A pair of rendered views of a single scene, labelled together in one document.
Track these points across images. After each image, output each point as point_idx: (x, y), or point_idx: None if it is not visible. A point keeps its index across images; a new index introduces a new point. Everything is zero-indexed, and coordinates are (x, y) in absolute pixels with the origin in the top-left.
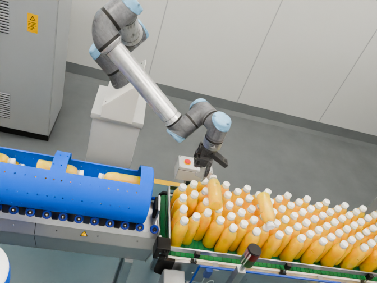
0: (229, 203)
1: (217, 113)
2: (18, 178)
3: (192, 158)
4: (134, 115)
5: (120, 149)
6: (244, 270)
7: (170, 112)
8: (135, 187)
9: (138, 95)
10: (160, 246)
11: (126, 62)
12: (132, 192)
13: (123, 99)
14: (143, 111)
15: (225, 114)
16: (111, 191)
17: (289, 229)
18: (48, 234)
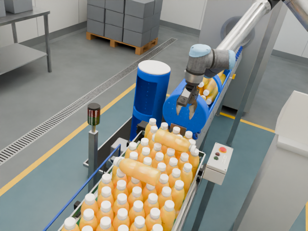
0: (160, 154)
1: (206, 46)
2: None
3: (229, 157)
4: (289, 139)
5: (266, 163)
6: (91, 132)
7: (217, 47)
8: (179, 89)
9: (288, 103)
10: (142, 122)
11: (246, 12)
12: (177, 89)
13: (285, 104)
14: (301, 148)
15: (206, 49)
16: (180, 84)
17: (105, 189)
18: None
